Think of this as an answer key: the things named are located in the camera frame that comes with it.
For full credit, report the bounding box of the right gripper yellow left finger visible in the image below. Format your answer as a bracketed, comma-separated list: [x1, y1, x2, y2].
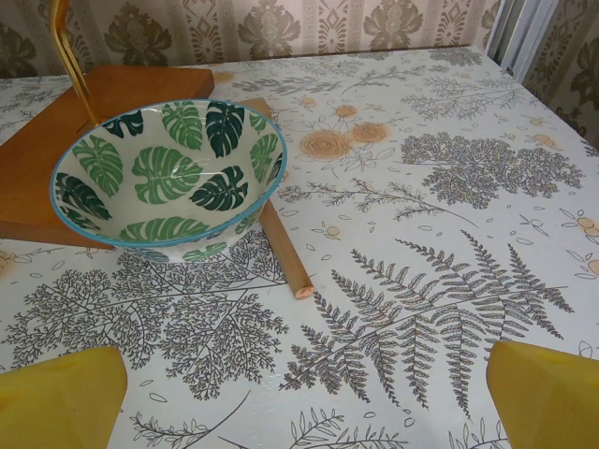
[0, 345, 129, 449]

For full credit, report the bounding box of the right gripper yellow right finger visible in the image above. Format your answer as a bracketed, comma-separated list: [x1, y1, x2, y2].
[485, 340, 599, 449]

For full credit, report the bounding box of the brown wooden rack base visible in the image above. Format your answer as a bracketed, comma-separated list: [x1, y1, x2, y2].
[0, 65, 216, 248]

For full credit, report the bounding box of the green leaf patterned bowl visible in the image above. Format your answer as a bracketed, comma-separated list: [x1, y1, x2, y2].
[49, 97, 289, 264]

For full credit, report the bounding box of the floral table cover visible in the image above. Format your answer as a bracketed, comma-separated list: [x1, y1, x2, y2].
[0, 45, 599, 449]

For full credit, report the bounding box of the thin wooden stick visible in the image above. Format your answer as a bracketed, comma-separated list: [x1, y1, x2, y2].
[241, 96, 314, 300]

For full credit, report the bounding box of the gold wire glass rack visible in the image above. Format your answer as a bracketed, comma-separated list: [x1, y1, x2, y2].
[49, 0, 105, 127]

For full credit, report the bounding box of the aluminium frame post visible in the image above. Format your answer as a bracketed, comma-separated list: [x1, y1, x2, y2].
[484, 0, 547, 85]

